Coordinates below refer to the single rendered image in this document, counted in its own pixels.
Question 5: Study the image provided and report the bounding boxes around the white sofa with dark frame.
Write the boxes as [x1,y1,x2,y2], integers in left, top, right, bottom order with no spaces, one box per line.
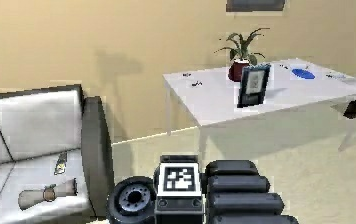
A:
[0,84,116,224]

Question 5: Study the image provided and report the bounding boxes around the small grey yellow object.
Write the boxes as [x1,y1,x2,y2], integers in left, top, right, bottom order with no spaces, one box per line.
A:
[53,151,68,176]

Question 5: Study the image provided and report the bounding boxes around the grey flat object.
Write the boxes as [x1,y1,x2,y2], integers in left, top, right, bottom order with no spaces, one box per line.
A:
[325,73,348,80]

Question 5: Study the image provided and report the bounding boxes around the white table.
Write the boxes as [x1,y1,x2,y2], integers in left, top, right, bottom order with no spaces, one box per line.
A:
[162,58,356,154]

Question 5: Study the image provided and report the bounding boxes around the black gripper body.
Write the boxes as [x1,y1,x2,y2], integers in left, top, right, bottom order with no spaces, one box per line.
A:
[106,175,158,224]

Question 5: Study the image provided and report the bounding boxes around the blue plate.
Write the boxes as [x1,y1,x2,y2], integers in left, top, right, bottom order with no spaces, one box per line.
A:
[291,68,316,80]

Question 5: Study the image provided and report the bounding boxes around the black standing picture frame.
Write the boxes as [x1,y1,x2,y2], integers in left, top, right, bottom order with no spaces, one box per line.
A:
[236,63,272,109]

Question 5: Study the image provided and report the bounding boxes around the dark framed wall picture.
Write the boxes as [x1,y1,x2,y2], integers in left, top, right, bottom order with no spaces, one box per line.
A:
[225,0,286,13]

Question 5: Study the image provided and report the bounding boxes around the beige rolled cloth with band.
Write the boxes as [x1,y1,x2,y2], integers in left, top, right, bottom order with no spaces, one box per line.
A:
[18,178,78,211]

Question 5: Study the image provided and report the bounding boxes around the green plant in red pot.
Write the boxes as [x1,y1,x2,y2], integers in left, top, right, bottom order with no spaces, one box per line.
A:
[214,27,271,83]

